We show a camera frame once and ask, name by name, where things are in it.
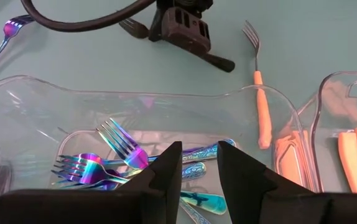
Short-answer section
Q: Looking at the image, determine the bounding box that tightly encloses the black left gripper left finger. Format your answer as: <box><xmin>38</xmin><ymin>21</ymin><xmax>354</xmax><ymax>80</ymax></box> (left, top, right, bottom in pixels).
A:
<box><xmin>0</xmin><ymin>141</ymin><xmax>183</xmax><ymax>224</ymax></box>

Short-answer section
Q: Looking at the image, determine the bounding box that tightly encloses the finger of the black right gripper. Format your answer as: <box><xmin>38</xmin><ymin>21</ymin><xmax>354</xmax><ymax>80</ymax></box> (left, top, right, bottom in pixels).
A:
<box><xmin>149</xmin><ymin>6</ymin><xmax>236</xmax><ymax>73</ymax></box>

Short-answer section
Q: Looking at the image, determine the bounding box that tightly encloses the green table mat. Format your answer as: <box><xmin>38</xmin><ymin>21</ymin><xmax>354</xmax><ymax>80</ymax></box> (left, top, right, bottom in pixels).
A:
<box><xmin>0</xmin><ymin>0</ymin><xmax>357</xmax><ymax>200</ymax></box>

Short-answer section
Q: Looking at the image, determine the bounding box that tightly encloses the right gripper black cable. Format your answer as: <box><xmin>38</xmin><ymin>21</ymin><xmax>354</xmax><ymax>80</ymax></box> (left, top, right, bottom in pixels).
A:
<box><xmin>19</xmin><ymin>0</ymin><xmax>157</xmax><ymax>34</ymax></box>

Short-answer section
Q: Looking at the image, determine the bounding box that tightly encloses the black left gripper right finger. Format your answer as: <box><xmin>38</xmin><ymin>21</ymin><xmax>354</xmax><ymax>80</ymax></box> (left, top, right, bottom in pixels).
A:
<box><xmin>217</xmin><ymin>140</ymin><xmax>357</xmax><ymax>224</ymax></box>

